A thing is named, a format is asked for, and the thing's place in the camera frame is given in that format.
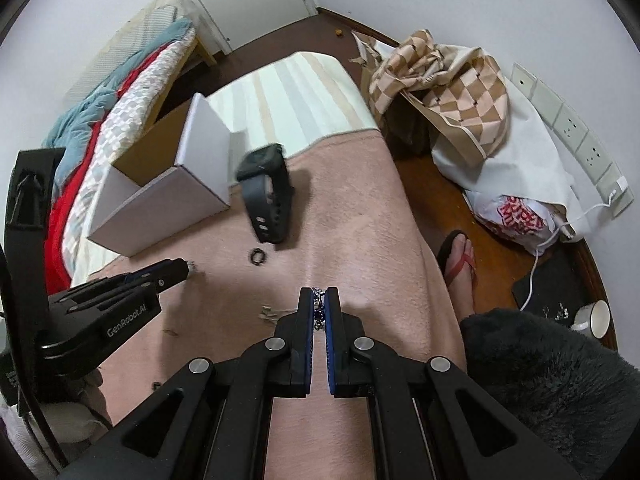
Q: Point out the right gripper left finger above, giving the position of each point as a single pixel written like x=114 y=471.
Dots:
x=292 y=378

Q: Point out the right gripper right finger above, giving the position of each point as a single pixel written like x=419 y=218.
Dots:
x=348 y=376

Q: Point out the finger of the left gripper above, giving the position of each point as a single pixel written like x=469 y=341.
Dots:
x=105 y=296
x=164 y=272

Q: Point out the red blanket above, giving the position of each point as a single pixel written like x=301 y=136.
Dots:
x=139 y=99

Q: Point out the white cardboard box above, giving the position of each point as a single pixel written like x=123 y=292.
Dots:
x=177 y=174

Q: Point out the foot in red flip-flop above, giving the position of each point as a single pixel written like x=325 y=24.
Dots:
x=456 y=260

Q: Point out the black smartwatch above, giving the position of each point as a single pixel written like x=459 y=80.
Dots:
x=267 y=192

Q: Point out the teal blanket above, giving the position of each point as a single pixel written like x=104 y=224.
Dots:
x=73 y=129

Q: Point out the red white plastic bag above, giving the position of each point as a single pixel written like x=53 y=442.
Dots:
x=519 y=220

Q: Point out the black fuzzy sleeve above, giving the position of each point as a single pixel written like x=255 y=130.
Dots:
x=580 y=398

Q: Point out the white mug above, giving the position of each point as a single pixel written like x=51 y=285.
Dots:
x=593 y=320

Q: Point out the checkered beige cloth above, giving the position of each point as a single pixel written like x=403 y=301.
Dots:
x=459 y=90

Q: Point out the torn cardboard scraps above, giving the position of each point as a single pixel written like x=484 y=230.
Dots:
x=372 y=51

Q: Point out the white power strip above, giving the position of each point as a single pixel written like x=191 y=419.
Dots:
x=579 y=140

